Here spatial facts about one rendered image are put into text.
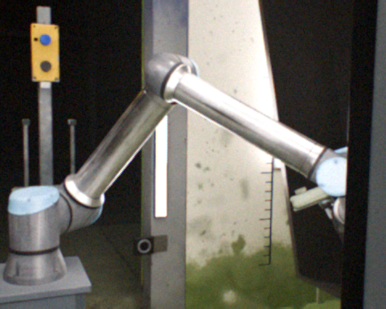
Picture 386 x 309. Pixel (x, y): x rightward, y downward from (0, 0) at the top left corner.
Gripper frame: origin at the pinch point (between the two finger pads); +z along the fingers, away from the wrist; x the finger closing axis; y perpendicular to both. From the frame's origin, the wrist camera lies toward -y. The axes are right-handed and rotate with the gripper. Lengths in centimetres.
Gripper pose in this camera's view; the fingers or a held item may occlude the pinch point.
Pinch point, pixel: (329, 199)
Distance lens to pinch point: 167.0
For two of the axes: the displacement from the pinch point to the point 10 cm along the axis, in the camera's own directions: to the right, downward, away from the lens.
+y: 3.9, 9.2, -0.6
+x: 9.2, -3.9, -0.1
